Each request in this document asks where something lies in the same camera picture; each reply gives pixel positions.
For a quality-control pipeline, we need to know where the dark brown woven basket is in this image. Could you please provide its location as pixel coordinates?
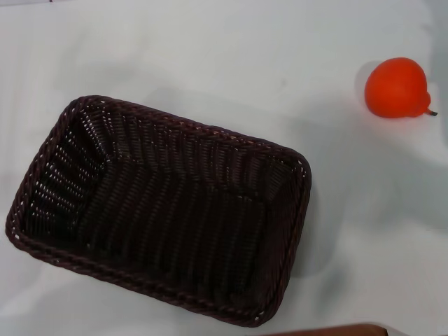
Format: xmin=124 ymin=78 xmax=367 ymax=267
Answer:
xmin=5 ymin=94 xmax=312 ymax=329

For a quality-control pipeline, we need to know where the orange-red toy pear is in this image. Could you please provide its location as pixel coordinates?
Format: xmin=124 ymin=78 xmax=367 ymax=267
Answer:
xmin=364 ymin=57 xmax=439 ymax=119

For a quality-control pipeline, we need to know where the brown rounded object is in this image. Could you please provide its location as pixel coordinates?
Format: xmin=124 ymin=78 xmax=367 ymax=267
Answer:
xmin=266 ymin=323 xmax=390 ymax=336

